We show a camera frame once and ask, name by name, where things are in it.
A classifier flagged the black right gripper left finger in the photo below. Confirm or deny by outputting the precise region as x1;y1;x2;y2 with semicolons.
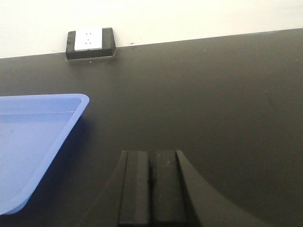
96;151;150;227

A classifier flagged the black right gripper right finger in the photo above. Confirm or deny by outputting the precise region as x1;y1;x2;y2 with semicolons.
152;150;267;227

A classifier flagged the blue plastic tray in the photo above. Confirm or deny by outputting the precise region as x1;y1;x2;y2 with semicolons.
0;94;89;215

